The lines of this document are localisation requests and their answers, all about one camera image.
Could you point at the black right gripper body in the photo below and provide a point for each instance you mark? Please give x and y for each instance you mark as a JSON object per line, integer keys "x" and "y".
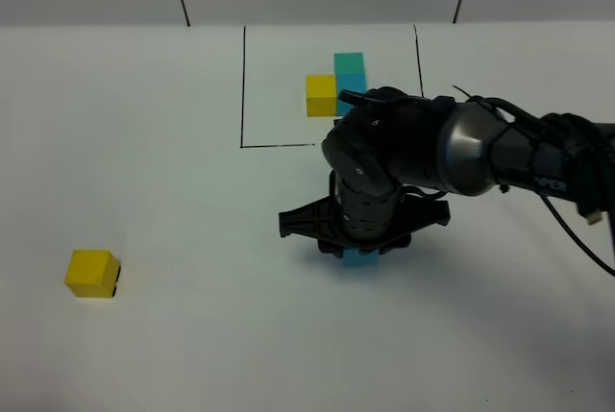
{"x": 348, "y": 220}

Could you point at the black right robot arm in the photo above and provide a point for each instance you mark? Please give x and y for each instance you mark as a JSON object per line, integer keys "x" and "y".
{"x": 394, "y": 157}

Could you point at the yellow template block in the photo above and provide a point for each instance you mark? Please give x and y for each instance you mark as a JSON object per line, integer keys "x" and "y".
{"x": 321, "y": 95}

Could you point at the blue template block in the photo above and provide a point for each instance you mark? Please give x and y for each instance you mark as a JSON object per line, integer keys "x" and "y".
{"x": 355, "y": 82}

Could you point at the green template block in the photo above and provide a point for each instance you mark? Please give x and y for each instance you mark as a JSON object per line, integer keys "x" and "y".
{"x": 349, "y": 63}

